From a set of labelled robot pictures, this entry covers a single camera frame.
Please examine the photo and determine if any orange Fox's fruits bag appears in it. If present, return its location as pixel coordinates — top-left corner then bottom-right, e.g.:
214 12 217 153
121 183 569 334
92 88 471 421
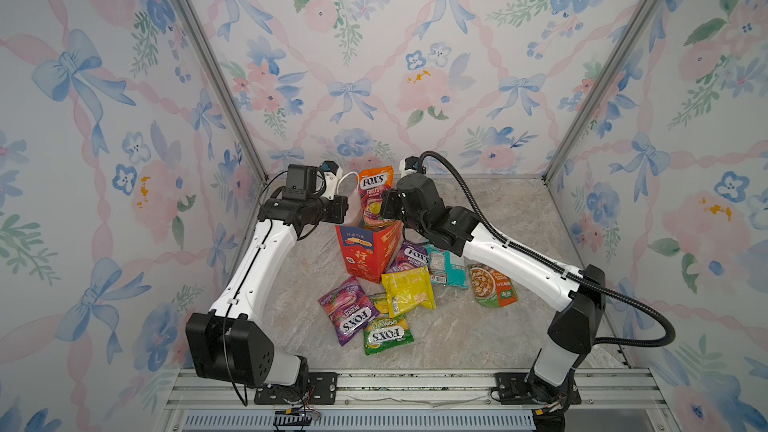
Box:
359 166 394 227

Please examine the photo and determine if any red paper gift bag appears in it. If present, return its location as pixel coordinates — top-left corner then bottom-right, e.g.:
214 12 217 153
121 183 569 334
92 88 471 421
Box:
336 172 403 283

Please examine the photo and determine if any yellow snack packet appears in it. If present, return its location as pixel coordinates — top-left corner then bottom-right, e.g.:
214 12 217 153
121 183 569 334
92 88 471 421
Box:
381 266 436 318

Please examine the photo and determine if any purple Fox's berries bag front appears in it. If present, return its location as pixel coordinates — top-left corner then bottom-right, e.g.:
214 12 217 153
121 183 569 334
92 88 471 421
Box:
318 276 380 346

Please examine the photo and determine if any purple fox's berries bag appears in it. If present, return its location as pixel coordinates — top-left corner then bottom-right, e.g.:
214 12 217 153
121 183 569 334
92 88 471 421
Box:
386 240 429 273
318 276 380 346

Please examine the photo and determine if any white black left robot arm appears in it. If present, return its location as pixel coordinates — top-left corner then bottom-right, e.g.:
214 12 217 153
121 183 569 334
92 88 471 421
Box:
185 161 348 403

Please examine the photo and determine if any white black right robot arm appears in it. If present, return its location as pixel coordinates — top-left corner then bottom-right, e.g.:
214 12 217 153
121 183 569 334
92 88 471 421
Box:
381 172 605 404

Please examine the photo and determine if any purple Fox's berries bag rear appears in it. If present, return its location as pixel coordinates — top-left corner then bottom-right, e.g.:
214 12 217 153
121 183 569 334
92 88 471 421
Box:
386 240 429 273

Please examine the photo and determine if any teal mint candy bag rear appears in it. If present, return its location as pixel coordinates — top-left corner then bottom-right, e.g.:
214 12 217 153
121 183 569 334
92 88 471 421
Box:
426 244 469 290

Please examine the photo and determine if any green Fox's spring tea bag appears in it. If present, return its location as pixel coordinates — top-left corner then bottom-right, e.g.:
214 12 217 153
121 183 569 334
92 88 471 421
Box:
363 293 414 356

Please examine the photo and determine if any green orange soup packet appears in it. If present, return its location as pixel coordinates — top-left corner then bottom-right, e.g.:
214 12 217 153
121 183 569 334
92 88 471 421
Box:
469 263 518 308

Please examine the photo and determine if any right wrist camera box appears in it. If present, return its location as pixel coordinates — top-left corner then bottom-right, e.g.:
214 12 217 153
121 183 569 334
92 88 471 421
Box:
399 156 426 177

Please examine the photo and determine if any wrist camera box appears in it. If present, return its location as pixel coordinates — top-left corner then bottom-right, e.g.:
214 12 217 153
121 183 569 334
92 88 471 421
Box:
320 160 343 199
399 156 426 177

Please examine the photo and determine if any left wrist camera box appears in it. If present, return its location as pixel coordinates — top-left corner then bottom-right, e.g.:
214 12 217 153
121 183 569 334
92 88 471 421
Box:
320 160 343 199

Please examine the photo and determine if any black corrugated cable conduit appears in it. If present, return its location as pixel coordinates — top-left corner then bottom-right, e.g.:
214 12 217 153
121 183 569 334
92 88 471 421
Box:
416 150 677 349

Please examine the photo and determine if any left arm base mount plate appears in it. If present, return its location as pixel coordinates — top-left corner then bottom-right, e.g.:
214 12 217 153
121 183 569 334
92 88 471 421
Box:
253 372 339 406

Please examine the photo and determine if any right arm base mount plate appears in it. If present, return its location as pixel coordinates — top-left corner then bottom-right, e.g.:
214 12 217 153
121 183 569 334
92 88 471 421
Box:
491 369 582 406

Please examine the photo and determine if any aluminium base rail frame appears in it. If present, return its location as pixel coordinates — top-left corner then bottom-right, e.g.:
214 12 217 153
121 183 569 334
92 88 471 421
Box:
155 369 680 431

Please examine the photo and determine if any aluminium left corner post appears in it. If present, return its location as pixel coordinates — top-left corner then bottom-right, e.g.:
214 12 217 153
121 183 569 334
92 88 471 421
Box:
170 0 268 181

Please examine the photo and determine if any aluminium corner post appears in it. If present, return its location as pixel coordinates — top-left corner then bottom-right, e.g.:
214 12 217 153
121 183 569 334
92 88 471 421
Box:
542 0 663 186
170 0 268 181

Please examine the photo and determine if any aluminium right corner post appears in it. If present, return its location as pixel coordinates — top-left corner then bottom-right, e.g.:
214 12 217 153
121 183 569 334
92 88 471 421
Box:
542 0 663 186

